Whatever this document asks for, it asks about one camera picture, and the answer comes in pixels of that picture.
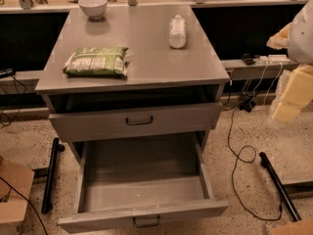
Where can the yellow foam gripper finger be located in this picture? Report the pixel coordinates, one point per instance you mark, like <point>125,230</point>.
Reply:
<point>293,93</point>

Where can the grey drawer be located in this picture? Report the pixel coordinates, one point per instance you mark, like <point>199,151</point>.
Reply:
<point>101,125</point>
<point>141,182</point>

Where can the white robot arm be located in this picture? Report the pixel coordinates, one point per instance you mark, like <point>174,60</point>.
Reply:
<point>297,38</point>

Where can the grey drawer cabinet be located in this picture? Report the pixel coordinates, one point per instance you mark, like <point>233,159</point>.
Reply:
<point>157,74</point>

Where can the grey top drawer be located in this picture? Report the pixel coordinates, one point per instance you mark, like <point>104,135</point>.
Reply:
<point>101,125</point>

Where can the white power strip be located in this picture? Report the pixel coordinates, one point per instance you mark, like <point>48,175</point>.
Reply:
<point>274,59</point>

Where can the black power adapter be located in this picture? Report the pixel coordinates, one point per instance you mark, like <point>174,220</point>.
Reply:
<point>247,105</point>

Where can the small black device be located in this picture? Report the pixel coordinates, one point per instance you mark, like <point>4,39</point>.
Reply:
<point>248,59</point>

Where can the right black metal leg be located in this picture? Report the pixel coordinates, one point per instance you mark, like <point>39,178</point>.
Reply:
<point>280,187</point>

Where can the black metal leg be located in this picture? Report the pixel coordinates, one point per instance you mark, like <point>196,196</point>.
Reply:
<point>56,148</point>
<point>280,187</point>

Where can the white plastic bottle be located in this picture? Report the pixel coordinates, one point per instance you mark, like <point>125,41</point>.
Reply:
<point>177,32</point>

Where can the green snack bag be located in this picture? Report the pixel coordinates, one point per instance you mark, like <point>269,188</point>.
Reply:
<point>96,61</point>

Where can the white ceramic bowl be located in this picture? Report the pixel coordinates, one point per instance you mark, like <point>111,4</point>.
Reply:
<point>93,9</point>

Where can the left black metal leg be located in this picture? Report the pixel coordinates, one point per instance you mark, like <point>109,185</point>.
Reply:
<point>56,148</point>

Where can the cardboard box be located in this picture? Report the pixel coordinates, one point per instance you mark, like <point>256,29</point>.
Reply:
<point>16,180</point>

